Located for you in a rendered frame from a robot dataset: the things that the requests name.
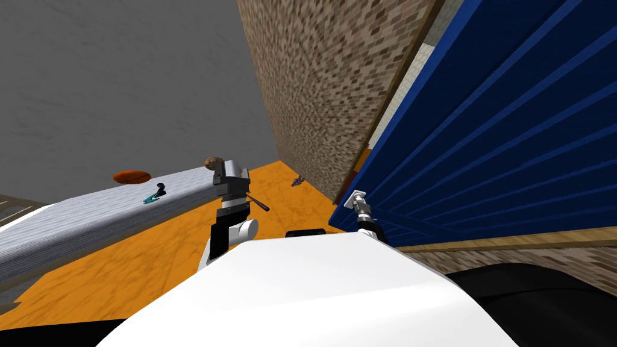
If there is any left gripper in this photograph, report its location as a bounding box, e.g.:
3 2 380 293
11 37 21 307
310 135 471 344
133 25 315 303
213 159 251 198

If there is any blue panelled door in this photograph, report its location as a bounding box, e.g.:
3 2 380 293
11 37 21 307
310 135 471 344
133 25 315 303
328 0 617 249

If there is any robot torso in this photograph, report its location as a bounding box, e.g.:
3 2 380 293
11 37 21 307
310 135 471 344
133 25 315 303
96 228 521 347

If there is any teal and black tool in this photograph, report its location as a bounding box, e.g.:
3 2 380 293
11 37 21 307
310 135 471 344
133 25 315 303
142 183 168 205

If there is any orange round plate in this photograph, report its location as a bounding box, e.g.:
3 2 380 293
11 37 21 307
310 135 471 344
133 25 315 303
113 170 152 186

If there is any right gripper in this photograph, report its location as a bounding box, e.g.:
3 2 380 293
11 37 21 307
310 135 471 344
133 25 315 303
343 190 369 211

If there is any grey table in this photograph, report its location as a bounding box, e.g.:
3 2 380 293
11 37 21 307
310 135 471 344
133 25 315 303
0 166 224 290

